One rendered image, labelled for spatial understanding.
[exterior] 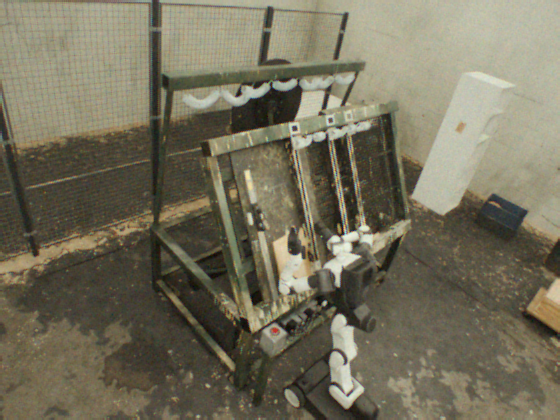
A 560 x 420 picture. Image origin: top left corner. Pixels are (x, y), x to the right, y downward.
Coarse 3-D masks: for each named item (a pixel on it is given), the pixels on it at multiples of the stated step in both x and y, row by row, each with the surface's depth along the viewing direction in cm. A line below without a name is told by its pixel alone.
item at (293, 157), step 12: (312, 132) 266; (288, 144) 278; (288, 156) 282; (300, 168) 283; (300, 180) 283; (300, 192) 284; (300, 204) 288; (300, 216) 292; (312, 228) 293; (312, 240) 294; (312, 252) 294; (312, 264) 298
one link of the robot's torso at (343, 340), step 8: (336, 320) 263; (344, 320) 258; (336, 328) 265; (344, 328) 270; (352, 328) 274; (336, 336) 273; (344, 336) 268; (352, 336) 275; (336, 344) 276; (344, 344) 270; (352, 344) 276; (344, 352) 272; (352, 352) 275; (344, 360) 271
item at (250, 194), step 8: (248, 192) 255; (248, 200) 258; (256, 232) 263; (264, 240) 265; (264, 248) 266; (264, 256) 266; (264, 264) 267; (264, 272) 270; (272, 280) 271; (272, 288) 271; (272, 296) 272
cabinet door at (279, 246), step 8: (280, 240) 278; (304, 240) 295; (272, 248) 276; (280, 248) 278; (280, 256) 279; (288, 256) 284; (280, 264) 279; (304, 264) 296; (280, 272) 279; (296, 272) 290; (304, 272) 296
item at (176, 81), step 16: (288, 64) 312; (304, 64) 321; (320, 64) 332; (336, 64) 347; (352, 64) 363; (176, 80) 242; (192, 80) 251; (208, 80) 259; (224, 80) 269; (240, 80) 279; (256, 80) 290; (160, 160) 284; (160, 176) 294; (160, 192) 305; (208, 272) 301; (224, 272) 285
